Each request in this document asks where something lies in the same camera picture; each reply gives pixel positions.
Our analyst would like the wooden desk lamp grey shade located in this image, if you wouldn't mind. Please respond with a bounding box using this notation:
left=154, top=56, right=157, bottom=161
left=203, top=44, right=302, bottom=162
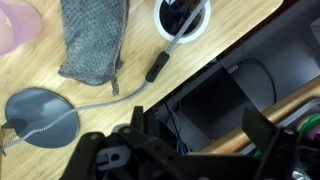
left=2, top=88, right=80, bottom=148

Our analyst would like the grey knitted cloth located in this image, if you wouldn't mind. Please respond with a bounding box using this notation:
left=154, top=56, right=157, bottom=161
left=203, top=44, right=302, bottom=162
left=58, top=0, right=129, bottom=95

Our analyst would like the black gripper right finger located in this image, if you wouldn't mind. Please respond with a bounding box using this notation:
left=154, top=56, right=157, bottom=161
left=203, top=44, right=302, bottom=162
left=242, top=108, right=299, bottom=180

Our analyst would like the white desk cable grommet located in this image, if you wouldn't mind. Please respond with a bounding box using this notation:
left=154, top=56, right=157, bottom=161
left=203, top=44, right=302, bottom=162
left=153, top=0, right=212, bottom=44

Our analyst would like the black inline lamp switch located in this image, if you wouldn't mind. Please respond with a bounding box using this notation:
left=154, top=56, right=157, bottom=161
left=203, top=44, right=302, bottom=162
left=145, top=51, right=170, bottom=83

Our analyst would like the braided grey lamp cord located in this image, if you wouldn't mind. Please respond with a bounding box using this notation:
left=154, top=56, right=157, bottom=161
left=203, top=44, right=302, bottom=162
left=0, top=0, right=208, bottom=156

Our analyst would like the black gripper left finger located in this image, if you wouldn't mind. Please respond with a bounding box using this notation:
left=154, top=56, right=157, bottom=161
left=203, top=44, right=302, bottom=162
left=59, top=106, right=187, bottom=180

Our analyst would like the pink translucent cup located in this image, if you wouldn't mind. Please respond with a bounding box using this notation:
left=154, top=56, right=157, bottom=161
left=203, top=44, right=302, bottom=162
left=0, top=0, right=42, bottom=55

